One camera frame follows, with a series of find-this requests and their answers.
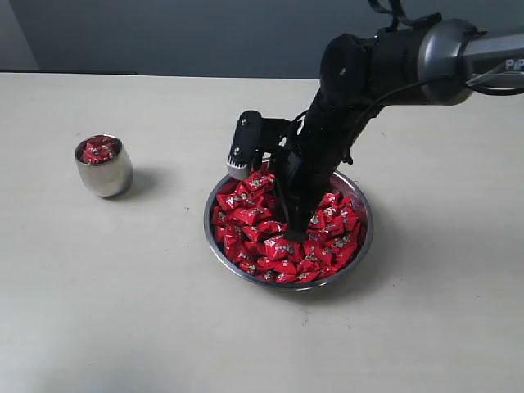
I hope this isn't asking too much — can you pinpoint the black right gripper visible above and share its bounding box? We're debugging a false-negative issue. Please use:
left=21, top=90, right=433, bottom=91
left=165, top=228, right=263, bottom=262
left=274, top=97, right=368, bottom=242

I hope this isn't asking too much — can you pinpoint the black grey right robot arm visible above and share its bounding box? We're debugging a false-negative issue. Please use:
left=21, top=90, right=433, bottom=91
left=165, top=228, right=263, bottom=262
left=275, top=19, right=523, bottom=242

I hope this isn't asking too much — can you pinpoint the pile of red wrapped candies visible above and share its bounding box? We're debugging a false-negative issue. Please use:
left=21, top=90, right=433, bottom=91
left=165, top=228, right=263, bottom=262
left=210, top=169, right=365, bottom=285

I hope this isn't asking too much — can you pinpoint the round steel bowl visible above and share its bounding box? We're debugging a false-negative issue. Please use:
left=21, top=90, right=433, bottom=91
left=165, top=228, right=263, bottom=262
left=203, top=170, right=374, bottom=291

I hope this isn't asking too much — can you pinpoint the stainless steel cup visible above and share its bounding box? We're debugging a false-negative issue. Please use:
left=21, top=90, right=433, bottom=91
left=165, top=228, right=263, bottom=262
left=75, top=137, right=133, bottom=197

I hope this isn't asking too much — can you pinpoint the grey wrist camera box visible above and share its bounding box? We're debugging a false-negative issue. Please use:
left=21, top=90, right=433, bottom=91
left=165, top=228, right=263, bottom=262
left=226, top=110, right=298, bottom=180

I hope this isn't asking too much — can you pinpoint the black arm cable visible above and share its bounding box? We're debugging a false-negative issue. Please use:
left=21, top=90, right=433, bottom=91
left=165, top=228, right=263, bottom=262
left=343, top=0, right=524, bottom=165

